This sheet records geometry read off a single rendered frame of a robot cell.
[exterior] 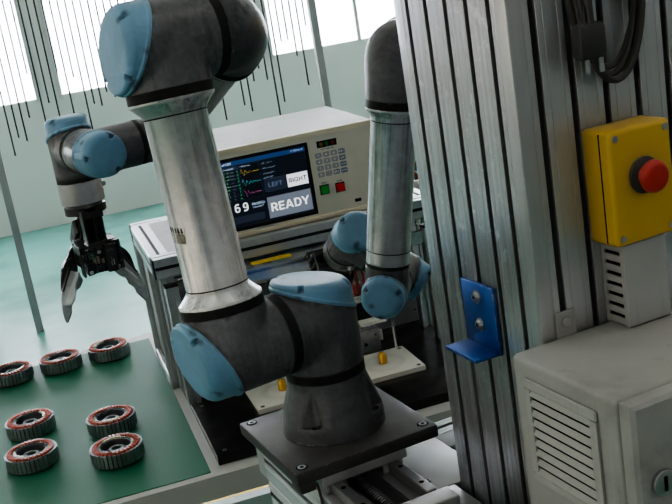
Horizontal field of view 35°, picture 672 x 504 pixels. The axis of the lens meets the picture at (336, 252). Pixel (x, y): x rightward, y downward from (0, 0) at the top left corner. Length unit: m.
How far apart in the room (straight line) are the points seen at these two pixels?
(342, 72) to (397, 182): 7.32
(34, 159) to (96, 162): 6.97
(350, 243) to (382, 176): 0.19
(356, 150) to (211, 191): 1.11
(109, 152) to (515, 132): 0.75
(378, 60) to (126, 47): 0.50
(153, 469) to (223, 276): 0.91
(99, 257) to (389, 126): 0.55
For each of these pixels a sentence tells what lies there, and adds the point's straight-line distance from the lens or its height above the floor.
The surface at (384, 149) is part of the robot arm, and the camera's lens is 1.73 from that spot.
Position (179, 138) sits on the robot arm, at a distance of 1.40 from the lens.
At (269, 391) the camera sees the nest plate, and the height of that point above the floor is 0.78.
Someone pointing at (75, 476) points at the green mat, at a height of 0.75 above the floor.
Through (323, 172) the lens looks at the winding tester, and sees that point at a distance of 2.48.
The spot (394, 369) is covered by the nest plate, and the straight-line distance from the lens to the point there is 2.44.
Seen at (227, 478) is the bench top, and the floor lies 0.74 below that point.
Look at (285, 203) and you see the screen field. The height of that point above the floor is 1.17.
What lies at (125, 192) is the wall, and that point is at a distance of 8.78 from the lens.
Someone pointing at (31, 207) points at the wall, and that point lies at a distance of 8.75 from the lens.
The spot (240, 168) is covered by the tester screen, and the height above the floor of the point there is 1.27.
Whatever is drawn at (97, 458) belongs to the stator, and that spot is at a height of 0.78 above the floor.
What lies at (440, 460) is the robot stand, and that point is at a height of 0.95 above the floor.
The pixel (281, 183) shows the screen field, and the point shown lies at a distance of 2.45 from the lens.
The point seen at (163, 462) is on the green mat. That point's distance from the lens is 2.29.
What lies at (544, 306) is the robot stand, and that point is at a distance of 1.26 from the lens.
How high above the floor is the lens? 1.69
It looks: 15 degrees down
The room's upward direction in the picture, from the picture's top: 9 degrees counter-clockwise
